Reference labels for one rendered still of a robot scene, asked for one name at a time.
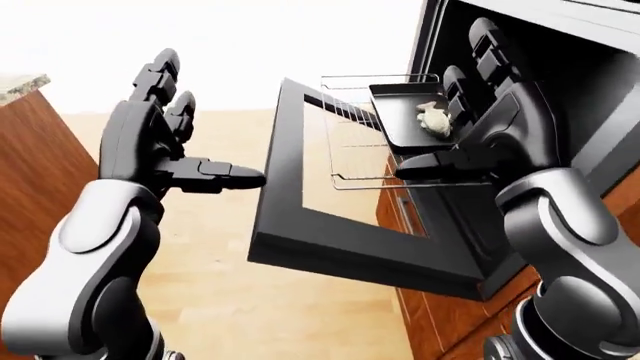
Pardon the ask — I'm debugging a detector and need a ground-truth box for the wire oven rack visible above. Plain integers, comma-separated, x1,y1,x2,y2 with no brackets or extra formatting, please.
319,72,494,192

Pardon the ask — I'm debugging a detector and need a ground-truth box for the black baking tray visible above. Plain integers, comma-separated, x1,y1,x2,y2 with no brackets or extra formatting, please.
368,81,469,156

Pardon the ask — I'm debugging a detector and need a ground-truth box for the black oven door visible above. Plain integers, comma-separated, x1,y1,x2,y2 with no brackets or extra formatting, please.
247,77,526,303

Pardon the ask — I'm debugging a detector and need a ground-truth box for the pale grey fish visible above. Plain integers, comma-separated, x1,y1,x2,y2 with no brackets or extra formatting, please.
416,100,454,137

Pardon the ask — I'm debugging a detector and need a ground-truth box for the silver cabinet drawer handle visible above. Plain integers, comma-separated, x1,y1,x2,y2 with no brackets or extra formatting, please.
398,195,416,236

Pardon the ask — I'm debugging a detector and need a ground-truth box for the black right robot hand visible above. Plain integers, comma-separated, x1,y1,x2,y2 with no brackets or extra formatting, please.
395,17,571,189

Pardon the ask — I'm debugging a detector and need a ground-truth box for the granite island countertop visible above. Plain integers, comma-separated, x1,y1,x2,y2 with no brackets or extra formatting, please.
0,72,52,106

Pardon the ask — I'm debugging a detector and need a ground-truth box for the wooden island cabinet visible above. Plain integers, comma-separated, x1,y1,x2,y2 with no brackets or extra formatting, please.
0,86,100,300

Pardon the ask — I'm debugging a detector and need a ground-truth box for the black oven body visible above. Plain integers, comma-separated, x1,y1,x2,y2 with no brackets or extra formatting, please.
407,0,640,196

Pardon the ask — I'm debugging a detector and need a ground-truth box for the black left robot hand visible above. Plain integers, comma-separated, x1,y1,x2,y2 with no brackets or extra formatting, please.
98,47,267,195

